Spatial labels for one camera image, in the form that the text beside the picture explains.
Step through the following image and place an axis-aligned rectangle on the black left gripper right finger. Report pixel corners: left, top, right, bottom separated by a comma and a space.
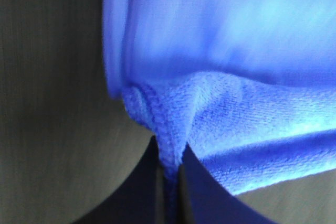
177, 145, 265, 223

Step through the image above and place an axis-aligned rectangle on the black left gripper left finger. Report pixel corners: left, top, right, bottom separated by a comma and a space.
75, 136, 165, 224

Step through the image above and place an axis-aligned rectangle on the blue microfibre towel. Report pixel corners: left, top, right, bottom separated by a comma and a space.
102, 0, 335, 223

